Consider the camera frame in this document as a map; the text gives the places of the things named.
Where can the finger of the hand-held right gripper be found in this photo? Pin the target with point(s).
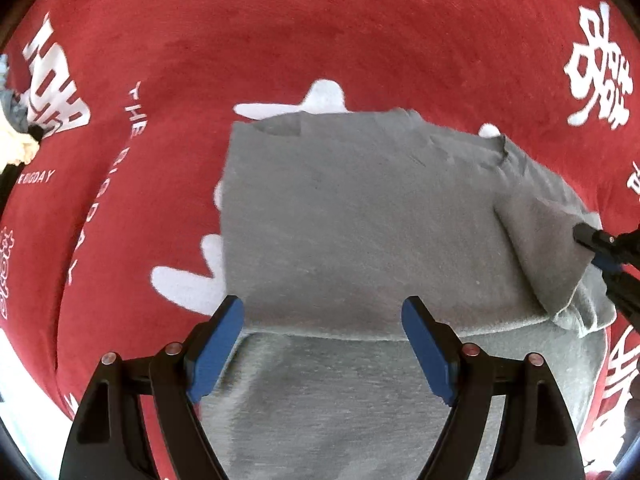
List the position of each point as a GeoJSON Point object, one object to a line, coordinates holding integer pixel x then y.
{"type": "Point", "coordinates": [607, 252]}
{"type": "Point", "coordinates": [627, 292]}

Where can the grey-blue cloth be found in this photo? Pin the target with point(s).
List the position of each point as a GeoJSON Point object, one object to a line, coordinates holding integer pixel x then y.
{"type": "Point", "coordinates": [12, 107]}

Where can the grey knit garment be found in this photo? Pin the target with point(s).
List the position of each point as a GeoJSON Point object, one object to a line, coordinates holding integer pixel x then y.
{"type": "Point", "coordinates": [360, 240]}

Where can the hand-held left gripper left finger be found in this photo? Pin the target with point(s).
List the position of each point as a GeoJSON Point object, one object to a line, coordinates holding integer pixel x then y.
{"type": "Point", "coordinates": [220, 345]}

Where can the red printed blanket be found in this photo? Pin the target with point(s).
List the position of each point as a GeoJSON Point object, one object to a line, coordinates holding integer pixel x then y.
{"type": "Point", "coordinates": [310, 35]}

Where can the cream fluffy cloth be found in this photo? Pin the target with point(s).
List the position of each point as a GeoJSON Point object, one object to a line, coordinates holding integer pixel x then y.
{"type": "Point", "coordinates": [15, 142]}

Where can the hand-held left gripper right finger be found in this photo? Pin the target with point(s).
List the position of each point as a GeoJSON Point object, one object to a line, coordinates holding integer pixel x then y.
{"type": "Point", "coordinates": [427, 345]}

